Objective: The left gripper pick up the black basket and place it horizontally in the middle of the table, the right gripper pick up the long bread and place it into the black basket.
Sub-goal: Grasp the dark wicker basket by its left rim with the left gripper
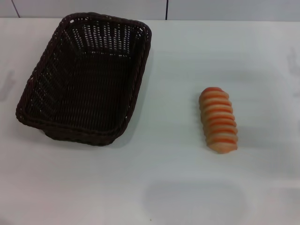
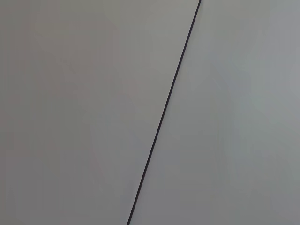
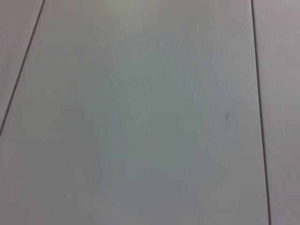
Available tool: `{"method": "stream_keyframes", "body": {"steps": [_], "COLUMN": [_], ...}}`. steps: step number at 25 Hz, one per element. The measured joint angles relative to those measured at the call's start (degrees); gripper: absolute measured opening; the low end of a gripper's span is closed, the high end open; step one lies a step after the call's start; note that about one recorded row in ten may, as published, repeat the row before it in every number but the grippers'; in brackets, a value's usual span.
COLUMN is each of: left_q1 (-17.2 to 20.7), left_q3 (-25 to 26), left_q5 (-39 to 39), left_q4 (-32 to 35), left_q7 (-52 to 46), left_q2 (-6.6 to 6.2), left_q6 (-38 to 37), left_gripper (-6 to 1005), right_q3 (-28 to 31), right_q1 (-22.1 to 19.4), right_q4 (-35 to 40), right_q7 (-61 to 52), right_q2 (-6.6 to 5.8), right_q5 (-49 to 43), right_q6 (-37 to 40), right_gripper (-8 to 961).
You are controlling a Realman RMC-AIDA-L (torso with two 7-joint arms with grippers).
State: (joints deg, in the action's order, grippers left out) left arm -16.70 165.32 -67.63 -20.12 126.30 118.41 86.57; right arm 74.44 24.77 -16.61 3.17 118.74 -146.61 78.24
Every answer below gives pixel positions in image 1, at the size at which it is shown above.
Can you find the black woven rectangular basket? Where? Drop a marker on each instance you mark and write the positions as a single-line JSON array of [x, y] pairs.
[[89, 93]]

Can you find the orange striped bread roll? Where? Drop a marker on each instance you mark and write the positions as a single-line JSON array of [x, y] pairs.
[[219, 122]]

